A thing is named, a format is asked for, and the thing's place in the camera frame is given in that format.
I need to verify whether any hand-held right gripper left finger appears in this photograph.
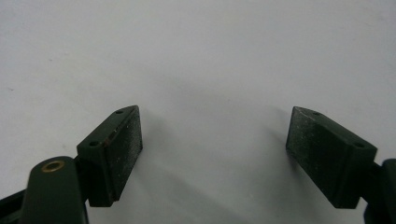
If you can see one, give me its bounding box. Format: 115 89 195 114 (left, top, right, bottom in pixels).
76 105 144 208

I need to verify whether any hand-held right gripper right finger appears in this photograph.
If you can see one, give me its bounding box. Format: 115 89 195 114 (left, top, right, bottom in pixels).
285 105 378 210

